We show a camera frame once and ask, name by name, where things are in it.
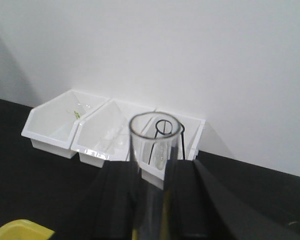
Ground white bin left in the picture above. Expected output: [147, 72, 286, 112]
[21, 89, 110, 159]

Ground glass funnel in bin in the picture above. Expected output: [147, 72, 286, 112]
[65, 101, 91, 120]

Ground small glass beakers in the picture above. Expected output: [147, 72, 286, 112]
[99, 129, 128, 155]

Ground white bin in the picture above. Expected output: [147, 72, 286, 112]
[71, 99, 156, 168]
[129, 111, 206, 190]
[21, 89, 110, 159]

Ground white bin right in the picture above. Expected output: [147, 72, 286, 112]
[129, 111, 206, 190]

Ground clear glass cylinder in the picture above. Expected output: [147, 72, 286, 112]
[129, 111, 182, 240]

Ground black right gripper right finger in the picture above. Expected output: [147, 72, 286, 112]
[171, 159, 300, 240]

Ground white bin middle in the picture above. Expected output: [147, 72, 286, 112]
[71, 99, 156, 168]

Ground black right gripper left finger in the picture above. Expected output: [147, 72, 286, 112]
[57, 161, 140, 240]

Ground black wire tripod stand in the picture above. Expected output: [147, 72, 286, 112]
[154, 119, 186, 160]

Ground yellow plastic tray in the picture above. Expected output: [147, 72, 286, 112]
[0, 219, 55, 240]

